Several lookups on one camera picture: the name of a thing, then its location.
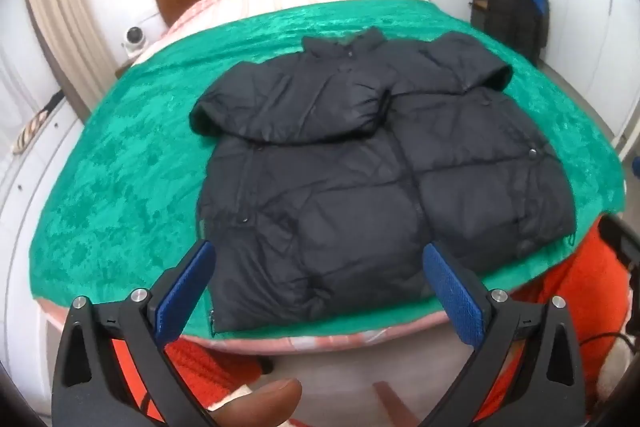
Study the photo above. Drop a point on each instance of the wooden chair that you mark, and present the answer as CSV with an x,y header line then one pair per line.
x,y
479,5

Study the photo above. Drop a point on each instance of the white low cabinet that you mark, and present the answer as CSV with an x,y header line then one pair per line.
x,y
30,187

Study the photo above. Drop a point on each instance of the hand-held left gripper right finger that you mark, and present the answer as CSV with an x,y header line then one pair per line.
x,y
452,292

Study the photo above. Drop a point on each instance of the white round camera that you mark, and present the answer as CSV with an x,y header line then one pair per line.
x,y
135,39

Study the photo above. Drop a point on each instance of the black puffer jacket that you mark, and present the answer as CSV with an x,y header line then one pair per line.
x,y
325,207

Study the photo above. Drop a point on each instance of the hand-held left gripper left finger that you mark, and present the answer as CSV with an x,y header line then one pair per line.
x,y
185,292

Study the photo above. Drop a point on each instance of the striped stick-shaped object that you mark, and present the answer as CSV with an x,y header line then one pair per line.
x,y
35,127

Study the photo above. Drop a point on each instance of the person's left hand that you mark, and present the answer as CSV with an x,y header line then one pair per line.
x,y
260,404

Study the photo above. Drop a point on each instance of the white wardrobe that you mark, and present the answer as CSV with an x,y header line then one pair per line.
x,y
595,7

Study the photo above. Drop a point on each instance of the dark jacket on chair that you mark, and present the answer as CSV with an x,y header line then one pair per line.
x,y
510,17

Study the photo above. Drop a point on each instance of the beige curtain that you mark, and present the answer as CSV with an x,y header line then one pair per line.
x,y
65,7

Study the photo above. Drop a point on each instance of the green patterned blanket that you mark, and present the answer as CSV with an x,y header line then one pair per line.
x,y
125,182

